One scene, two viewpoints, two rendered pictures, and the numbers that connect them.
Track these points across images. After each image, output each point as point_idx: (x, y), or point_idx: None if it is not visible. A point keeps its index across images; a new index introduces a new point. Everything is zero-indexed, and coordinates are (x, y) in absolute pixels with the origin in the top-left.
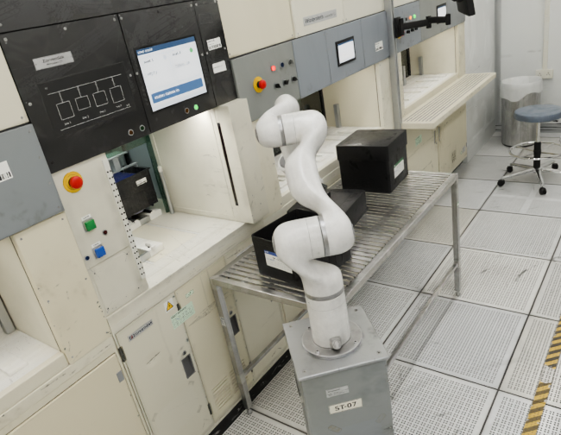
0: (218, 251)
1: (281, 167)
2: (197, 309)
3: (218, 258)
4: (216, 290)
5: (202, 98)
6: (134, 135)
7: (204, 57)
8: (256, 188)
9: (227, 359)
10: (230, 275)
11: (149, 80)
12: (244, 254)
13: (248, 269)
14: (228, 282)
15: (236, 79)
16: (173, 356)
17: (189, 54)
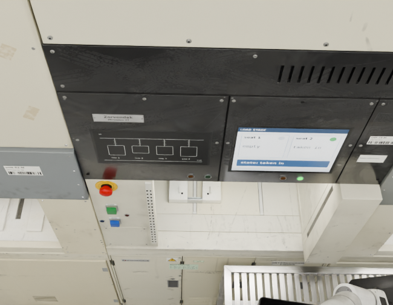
0: (251, 254)
1: (335, 294)
2: (201, 268)
3: (248, 256)
4: (222, 275)
5: (316, 175)
6: (193, 178)
7: (351, 147)
8: (331, 249)
9: (216, 293)
10: (236, 283)
11: (242, 150)
12: (277, 270)
13: (254, 296)
14: (225, 290)
15: (390, 173)
16: (161, 277)
17: (326, 142)
